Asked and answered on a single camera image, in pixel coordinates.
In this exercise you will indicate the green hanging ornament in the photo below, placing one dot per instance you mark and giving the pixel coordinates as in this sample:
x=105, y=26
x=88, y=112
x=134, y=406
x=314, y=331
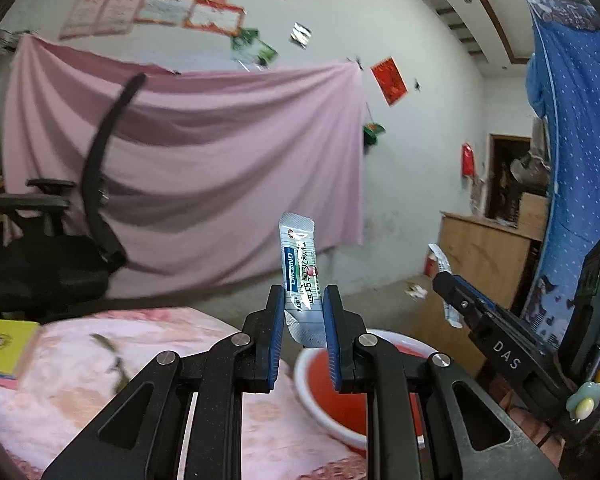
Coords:
x=374, y=130

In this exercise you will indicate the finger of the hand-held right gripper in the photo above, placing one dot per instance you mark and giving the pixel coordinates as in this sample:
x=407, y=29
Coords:
x=460, y=297

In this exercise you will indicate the black office chair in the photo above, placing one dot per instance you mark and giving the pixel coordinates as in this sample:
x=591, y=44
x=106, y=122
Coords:
x=40, y=270

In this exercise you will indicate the pink hanging cloth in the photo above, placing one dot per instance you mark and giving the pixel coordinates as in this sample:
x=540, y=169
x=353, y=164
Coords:
x=230, y=160

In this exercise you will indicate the red wall paper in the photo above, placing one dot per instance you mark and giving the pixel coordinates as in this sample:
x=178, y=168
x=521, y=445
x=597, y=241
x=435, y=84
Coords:
x=389, y=80

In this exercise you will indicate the wooden cabinet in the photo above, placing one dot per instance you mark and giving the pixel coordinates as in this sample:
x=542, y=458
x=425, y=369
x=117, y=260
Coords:
x=480, y=250

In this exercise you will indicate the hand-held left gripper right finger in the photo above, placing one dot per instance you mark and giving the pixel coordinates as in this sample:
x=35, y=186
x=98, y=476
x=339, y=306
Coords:
x=332, y=340

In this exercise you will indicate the pink floral blanket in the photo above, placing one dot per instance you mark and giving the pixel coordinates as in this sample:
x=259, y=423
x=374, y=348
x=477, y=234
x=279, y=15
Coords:
x=180, y=325

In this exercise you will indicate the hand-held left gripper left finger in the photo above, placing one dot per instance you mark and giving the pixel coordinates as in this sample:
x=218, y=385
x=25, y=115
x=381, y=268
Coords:
x=275, y=335

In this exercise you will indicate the green wall packets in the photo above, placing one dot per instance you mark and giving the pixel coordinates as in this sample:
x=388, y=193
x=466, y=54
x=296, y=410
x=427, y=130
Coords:
x=252, y=47

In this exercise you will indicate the person's right hand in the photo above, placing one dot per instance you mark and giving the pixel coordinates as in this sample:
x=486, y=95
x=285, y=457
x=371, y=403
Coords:
x=527, y=422

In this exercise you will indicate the pastel bead charm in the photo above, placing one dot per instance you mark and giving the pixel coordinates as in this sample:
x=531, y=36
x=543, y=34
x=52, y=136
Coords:
x=587, y=395

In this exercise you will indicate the small floor wrapper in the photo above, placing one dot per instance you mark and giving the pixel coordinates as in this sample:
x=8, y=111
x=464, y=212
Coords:
x=416, y=291

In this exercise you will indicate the white printed packet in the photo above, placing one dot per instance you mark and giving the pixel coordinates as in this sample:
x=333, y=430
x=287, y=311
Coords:
x=452, y=315

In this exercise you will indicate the red basin with white rim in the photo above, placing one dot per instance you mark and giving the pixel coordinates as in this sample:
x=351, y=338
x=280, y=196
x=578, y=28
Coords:
x=350, y=400

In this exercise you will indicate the small red hanging ornament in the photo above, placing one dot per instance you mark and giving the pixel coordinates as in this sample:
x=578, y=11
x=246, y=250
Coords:
x=468, y=160

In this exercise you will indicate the blue printed cloth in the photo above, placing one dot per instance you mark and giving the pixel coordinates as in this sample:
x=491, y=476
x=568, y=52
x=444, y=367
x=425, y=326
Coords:
x=580, y=135

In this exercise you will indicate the dark doorway frame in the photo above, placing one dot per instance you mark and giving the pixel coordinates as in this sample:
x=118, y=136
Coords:
x=505, y=160

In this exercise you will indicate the yellow book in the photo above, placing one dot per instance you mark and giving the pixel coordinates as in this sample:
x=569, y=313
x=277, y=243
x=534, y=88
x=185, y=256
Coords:
x=5, y=345

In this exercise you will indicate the blue and white sachet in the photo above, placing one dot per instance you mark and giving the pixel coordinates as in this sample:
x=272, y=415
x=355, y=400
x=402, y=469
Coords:
x=297, y=270

